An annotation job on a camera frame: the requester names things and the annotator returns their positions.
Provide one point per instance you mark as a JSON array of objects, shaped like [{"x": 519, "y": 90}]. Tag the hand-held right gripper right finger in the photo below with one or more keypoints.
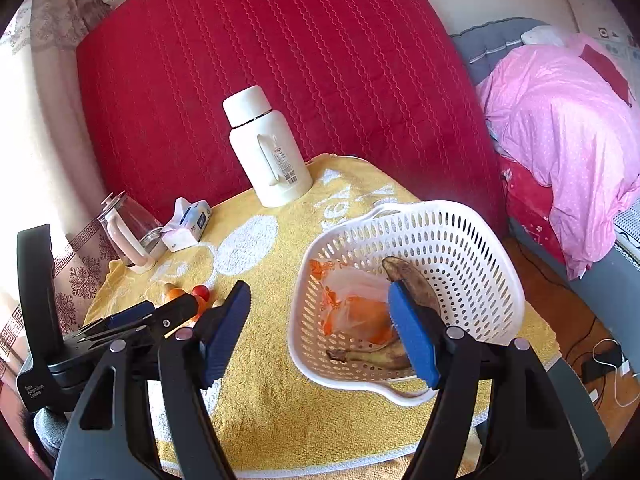
[{"x": 412, "y": 332}]

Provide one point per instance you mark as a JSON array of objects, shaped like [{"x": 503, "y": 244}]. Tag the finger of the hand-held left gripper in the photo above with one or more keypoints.
[
  {"x": 167, "y": 316},
  {"x": 129, "y": 316}
]

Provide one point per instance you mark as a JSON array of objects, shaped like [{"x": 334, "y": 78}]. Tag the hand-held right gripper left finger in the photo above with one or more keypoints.
[{"x": 227, "y": 332}]

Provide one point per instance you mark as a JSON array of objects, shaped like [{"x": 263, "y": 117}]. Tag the orange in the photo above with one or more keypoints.
[
  {"x": 177, "y": 295},
  {"x": 201, "y": 312}
]

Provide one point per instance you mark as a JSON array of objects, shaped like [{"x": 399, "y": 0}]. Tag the white plastic basket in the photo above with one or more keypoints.
[{"x": 450, "y": 240}]

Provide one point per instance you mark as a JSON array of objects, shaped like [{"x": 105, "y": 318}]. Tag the small tan kiwi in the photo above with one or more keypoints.
[
  {"x": 217, "y": 303},
  {"x": 167, "y": 287}
]

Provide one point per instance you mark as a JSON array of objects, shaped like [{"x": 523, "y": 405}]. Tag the red cherry tomato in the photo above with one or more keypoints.
[{"x": 201, "y": 292}]

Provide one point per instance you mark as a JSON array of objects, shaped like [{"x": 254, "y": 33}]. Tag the overripe banana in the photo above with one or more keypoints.
[
  {"x": 400, "y": 270},
  {"x": 370, "y": 357}
]

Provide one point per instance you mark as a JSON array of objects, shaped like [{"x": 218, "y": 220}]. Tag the orange snack packet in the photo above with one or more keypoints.
[{"x": 350, "y": 310}]

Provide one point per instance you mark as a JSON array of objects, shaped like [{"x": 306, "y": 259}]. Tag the yellow printed towel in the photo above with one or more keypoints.
[{"x": 260, "y": 410}]

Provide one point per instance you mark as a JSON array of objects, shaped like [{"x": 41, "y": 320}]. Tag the glass kettle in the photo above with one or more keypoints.
[{"x": 132, "y": 225}]

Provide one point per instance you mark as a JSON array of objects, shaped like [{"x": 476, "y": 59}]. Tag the tissue pack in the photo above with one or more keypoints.
[{"x": 192, "y": 222}]

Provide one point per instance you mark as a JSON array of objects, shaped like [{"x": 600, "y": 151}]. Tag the red floral sheet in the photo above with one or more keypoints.
[{"x": 530, "y": 210}]

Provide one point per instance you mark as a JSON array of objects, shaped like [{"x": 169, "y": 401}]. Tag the white thermos jug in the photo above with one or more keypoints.
[{"x": 265, "y": 165}]

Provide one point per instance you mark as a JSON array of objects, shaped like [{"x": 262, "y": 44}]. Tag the black charger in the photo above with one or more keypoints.
[{"x": 600, "y": 369}]

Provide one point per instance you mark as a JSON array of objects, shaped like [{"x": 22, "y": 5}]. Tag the grey bed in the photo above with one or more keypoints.
[{"x": 610, "y": 280}]

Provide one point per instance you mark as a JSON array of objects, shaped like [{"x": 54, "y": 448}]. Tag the pink dotted duvet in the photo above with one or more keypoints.
[{"x": 565, "y": 135}]

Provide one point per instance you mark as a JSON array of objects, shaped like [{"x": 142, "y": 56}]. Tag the red quilted mattress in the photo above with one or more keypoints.
[{"x": 275, "y": 60}]

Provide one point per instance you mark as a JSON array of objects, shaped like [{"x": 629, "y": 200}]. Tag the lace curtain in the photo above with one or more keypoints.
[{"x": 55, "y": 15}]

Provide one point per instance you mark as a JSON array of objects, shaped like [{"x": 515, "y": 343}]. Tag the grey headboard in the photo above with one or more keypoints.
[{"x": 480, "y": 50}]

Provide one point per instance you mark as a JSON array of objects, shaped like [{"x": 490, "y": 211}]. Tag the white pillow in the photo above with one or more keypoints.
[{"x": 542, "y": 36}]

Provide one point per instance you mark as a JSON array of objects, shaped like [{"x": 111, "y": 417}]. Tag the red pillow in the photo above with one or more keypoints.
[{"x": 607, "y": 72}]

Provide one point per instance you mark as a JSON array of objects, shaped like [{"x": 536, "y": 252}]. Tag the white wardrobe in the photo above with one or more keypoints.
[{"x": 600, "y": 10}]

